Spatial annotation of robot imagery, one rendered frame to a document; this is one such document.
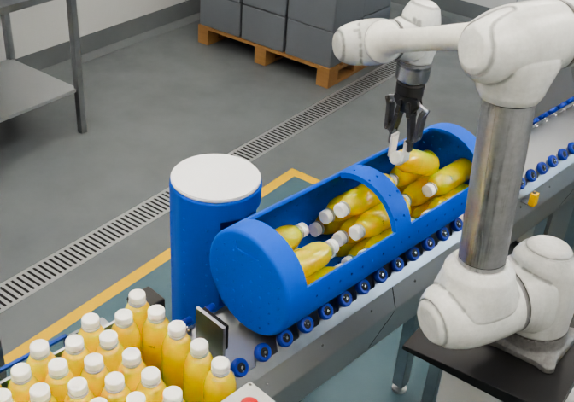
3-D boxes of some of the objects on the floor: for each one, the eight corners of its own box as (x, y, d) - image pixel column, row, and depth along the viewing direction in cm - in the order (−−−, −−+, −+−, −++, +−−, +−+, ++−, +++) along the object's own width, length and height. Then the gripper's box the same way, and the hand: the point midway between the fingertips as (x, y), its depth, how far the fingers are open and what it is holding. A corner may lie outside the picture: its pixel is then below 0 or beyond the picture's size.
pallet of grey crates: (385, 56, 598) (407, -106, 535) (327, 89, 542) (345, -88, 479) (261, 16, 655) (269, -135, 592) (197, 42, 599) (198, -121, 536)
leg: (437, 410, 302) (468, 283, 268) (429, 417, 298) (459, 291, 264) (425, 401, 305) (454, 276, 271) (417, 409, 301) (444, 282, 268)
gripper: (445, 87, 202) (430, 166, 215) (395, 66, 212) (383, 142, 224) (429, 94, 197) (413, 174, 210) (377, 72, 207) (366, 150, 219)
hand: (400, 148), depth 215 cm, fingers closed on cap, 4 cm apart
